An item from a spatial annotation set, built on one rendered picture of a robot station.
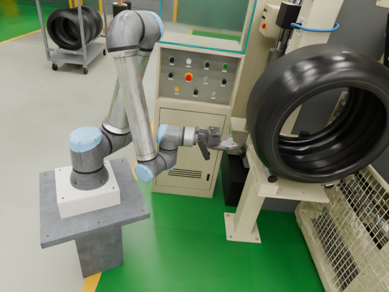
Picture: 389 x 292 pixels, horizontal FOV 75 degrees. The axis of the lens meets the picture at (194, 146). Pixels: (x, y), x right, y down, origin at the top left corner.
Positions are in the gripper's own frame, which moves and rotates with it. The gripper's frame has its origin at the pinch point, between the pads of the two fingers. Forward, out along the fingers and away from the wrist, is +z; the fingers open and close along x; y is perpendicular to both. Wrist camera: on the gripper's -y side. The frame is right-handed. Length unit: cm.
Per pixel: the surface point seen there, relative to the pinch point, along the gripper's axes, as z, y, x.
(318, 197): 46, -20, -7
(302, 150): 40.4, -7.2, 13.9
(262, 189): 16.3, -17.3, -8.6
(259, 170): 16.1, -14.5, 1.9
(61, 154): -141, -102, 103
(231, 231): 23, -100, 29
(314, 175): 34.6, -2.4, -12.8
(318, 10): 28, 58, 29
